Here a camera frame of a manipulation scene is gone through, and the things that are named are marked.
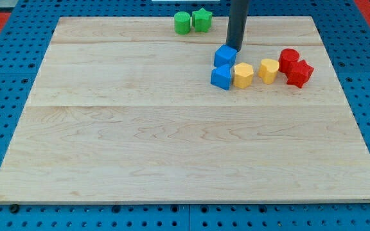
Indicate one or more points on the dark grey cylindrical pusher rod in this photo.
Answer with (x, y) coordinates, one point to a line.
(236, 24)

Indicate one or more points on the blue triangle block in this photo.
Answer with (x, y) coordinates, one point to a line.
(221, 77)

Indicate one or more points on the blue cube block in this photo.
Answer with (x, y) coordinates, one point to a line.
(225, 55)

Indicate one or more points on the green star block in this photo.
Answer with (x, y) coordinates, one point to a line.
(201, 20)

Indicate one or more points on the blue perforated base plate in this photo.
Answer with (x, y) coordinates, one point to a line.
(24, 40)

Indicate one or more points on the yellow hexagon block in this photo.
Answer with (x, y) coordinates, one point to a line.
(243, 75)

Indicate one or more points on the red cylinder block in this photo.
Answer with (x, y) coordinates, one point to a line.
(287, 56)

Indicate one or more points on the yellow heart block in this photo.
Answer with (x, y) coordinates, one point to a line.
(268, 70)

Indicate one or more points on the green cylinder block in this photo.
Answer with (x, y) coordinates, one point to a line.
(182, 23)

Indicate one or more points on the red star block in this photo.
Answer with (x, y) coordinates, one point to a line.
(298, 73)

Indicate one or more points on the light wooden board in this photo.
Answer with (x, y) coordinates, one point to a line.
(122, 111)

